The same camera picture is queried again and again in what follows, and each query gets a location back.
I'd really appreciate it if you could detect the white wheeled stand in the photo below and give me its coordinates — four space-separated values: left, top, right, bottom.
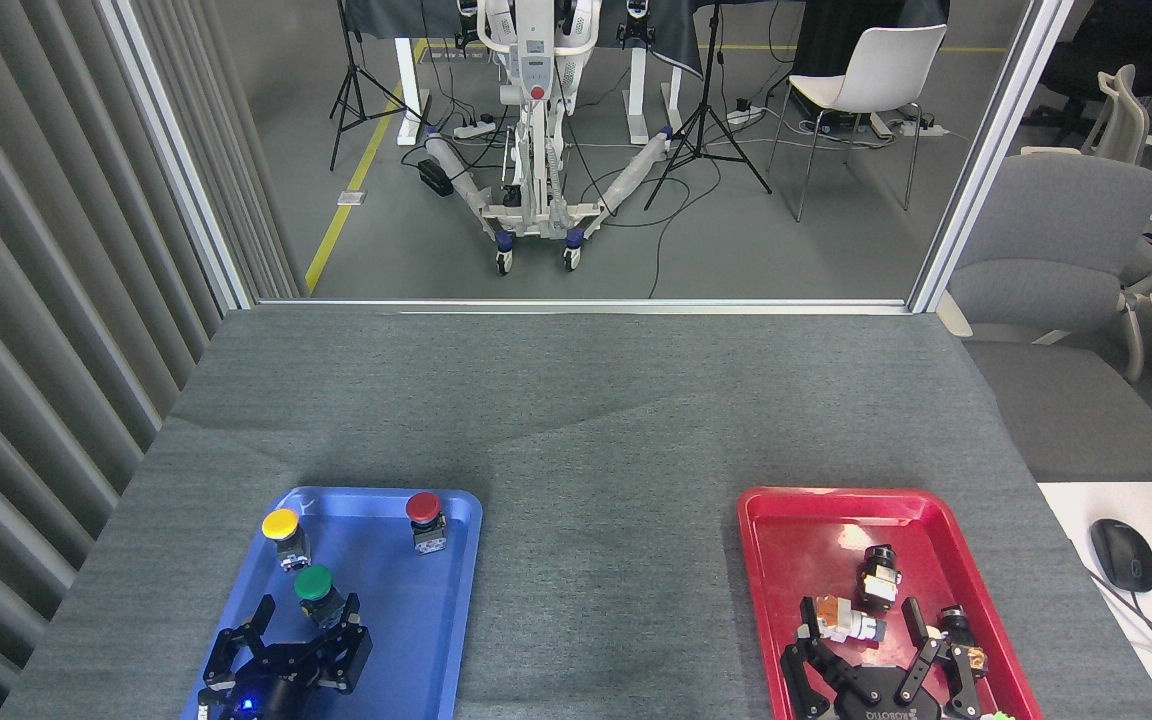
423 0 678 276

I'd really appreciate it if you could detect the silver frame post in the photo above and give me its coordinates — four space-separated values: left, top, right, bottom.
908 0 1077 314
101 0 253 311

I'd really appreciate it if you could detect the black switch with orange base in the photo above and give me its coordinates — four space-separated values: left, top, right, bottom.
936 605 990 684

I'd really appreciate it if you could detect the blue plastic tray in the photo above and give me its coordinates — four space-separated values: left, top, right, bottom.
181 486 484 720

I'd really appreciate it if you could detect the white mesh office chair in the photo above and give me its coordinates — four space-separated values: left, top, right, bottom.
1021 64 1152 424

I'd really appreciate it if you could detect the black selector switch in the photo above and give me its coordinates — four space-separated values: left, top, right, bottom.
856 545 904 613

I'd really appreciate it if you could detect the red push button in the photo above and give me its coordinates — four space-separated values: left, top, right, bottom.
406 491 448 555

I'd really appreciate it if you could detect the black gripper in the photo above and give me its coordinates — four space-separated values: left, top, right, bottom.
198 594 375 720
781 596 983 720

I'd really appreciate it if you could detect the table with black cloth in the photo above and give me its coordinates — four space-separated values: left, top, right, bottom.
341 0 709 147

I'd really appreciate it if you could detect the black computer mouse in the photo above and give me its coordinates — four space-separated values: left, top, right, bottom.
1090 518 1152 593

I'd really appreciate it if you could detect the yellow push button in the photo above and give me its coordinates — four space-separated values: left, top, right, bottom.
262 508 312 573

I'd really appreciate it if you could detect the red plastic tray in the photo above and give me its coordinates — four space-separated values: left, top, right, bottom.
737 487 1044 720

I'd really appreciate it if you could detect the white and orange switch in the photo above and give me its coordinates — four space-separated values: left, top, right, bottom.
813 595 887 647

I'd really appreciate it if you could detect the grey office chair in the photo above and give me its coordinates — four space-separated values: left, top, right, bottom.
936 152 1152 483

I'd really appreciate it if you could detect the black tripod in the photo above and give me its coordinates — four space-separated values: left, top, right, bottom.
329 0 427 173
644 0 773 212

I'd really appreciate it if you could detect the green push button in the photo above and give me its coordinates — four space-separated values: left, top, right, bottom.
294 565 348 628

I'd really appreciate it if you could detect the silver frame rail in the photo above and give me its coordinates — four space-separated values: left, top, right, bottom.
256 297 913 317

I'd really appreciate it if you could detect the white plastic chair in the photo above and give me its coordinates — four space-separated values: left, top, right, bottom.
768 24 948 223

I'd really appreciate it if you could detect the grey mouse cable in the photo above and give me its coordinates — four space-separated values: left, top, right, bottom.
1084 568 1152 683

